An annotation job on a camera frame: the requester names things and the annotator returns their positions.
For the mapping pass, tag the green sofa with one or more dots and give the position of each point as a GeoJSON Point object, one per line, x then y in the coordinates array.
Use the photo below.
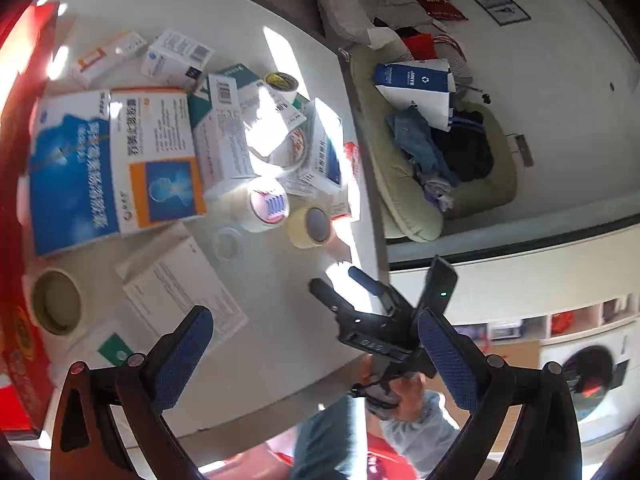
{"type": "Point", "coordinates": [400, 200]}

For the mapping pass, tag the blue jeans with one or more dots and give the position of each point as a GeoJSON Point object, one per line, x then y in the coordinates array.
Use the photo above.
{"type": "Point", "coordinates": [415, 140]}

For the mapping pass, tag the red pillow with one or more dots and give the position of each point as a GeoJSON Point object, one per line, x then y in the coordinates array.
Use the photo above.
{"type": "Point", "coordinates": [440, 2]}

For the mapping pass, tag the dark clothing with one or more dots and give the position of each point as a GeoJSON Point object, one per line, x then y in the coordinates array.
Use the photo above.
{"type": "Point", "coordinates": [465, 150]}

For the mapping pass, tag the small white orange medicine box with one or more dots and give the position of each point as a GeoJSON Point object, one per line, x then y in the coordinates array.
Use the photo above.
{"type": "Point", "coordinates": [107, 55]}

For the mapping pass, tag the grey clothes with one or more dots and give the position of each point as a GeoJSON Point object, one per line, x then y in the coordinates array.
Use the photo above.
{"type": "Point", "coordinates": [440, 192]}

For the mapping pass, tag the large beige tape roll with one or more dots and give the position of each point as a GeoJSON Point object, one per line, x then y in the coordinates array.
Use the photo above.
{"type": "Point", "coordinates": [57, 329]}

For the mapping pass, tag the white shelf unit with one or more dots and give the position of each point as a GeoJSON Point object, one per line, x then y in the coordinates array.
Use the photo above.
{"type": "Point", "coordinates": [565, 321]}

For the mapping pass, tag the white tape roll striped core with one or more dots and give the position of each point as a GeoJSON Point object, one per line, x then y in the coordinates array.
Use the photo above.
{"type": "Point", "coordinates": [267, 205]}

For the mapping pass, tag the large blue white medicine box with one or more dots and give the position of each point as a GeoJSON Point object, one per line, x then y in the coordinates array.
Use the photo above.
{"type": "Point", "coordinates": [70, 175]}

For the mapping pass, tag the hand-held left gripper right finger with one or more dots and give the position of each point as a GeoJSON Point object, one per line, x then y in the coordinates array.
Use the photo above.
{"type": "Point", "coordinates": [442, 360]}

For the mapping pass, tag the red white medicine box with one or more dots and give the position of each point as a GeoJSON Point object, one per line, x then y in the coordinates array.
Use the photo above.
{"type": "Point", "coordinates": [352, 157]}

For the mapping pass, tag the red cardboard box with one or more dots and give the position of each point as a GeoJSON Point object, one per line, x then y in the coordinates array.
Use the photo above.
{"type": "Point", "coordinates": [20, 360]}

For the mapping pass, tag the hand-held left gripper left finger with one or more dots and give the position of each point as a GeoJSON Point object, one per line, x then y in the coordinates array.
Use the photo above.
{"type": "Point", "coordinates": [182, 355]}

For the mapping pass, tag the white paper leaflet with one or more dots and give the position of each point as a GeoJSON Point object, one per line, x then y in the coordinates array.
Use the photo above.
{"type": "Point", "coordinates": [302, 185]}

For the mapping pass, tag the yellow black tape roll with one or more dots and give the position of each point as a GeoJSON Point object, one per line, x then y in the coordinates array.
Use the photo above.
{"type": "Point", "coordinates": [280, 81]}

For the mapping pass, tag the small teal white medicine box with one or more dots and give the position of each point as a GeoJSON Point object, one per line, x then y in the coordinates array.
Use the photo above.
{"type": "Point", "coordinates": [240, 72]}

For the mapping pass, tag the red white striped bag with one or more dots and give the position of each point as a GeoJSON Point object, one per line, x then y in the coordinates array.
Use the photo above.
{"type": "Point", "coordinates": [455, 60]}

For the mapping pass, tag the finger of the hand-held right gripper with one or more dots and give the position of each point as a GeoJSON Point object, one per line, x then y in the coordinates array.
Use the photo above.
{"type": "Point", "coordinates": [327, 295]}
{"type": "Point", "coordinates": [365, 280]}

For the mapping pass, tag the framed wall photo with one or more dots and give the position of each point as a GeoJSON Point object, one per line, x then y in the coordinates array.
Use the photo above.
{"type": "Point", "coordinates": [500, 7]}

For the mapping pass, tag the clear tape roll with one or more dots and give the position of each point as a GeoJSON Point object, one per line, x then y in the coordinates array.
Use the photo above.
{"type": "Point", "coordinates": [217, 247]}

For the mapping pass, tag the person's right hand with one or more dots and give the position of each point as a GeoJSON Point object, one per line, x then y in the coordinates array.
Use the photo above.
{"type": "Point", "coordinates": [410, 395]}

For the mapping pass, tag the red white flat packet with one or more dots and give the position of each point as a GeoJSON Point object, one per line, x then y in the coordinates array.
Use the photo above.
{"type": "Point", "coordinates": [345, 210]}

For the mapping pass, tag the white appliance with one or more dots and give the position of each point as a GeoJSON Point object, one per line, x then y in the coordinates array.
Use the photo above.
{"type": "Point", "coordinates": [555, 352]}

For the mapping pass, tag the person's right forearm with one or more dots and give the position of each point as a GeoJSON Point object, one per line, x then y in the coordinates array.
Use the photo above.
{"type": "Point", "coordinates": [425, 435]}

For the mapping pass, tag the white green medicine box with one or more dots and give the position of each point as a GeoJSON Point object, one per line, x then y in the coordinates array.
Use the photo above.
{"type": "Point", "coordinates": [112, 350]}

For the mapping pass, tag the red printed tape roll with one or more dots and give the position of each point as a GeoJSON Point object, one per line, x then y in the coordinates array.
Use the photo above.
{"type": "Point", "coordinates": [299, 144]}

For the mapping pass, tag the plain white medicine box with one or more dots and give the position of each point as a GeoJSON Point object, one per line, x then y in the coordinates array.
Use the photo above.
{"type": "Point", "coordinates": [272, 115]}

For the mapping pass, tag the white sofa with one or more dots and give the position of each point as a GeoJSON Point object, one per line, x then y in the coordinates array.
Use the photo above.
{"type": "Point", "coordinates": [350, 5]}

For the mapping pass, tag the long white medicine box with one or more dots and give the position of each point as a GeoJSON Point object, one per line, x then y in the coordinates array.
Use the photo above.
{"type": "Point", "coordinates": [185, 285]}

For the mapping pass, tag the blue white paper bag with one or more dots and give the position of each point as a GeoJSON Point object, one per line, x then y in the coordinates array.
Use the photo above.
{"type": "Point", "coordinates": [420, 80]}

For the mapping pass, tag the wall socket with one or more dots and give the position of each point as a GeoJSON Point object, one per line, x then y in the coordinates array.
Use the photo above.
{"type": "Point", "coordinates": [524, 150]}

